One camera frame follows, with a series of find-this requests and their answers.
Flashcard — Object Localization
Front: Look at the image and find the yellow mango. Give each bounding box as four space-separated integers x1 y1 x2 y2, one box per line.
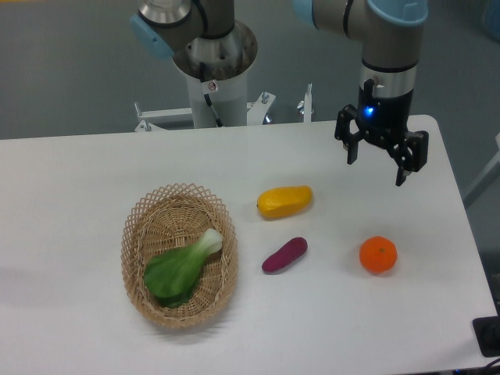
256 185 313 220

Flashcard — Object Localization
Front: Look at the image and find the orange tangerine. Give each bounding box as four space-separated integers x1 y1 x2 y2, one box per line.
359 236 398 273

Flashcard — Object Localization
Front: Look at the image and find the green bok choy vegetable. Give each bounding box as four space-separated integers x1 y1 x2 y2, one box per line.
143 228 223 309

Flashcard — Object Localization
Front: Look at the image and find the woven wicker basket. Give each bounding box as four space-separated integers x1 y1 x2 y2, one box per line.
121 183 238 329

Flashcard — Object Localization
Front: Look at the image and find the purple sweet potato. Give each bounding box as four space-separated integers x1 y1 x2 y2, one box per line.
261 237 309 273

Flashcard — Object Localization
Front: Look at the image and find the black device at table edge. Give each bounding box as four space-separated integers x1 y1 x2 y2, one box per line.
473 316 499 358

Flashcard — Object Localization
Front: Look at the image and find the white table leg frame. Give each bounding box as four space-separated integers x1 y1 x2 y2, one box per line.
462 134 500 209

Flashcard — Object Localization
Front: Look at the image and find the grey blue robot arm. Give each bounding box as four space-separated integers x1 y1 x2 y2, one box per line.
130 1 429 185

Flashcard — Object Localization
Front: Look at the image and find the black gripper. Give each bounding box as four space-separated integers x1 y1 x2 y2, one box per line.
334 79 429 187

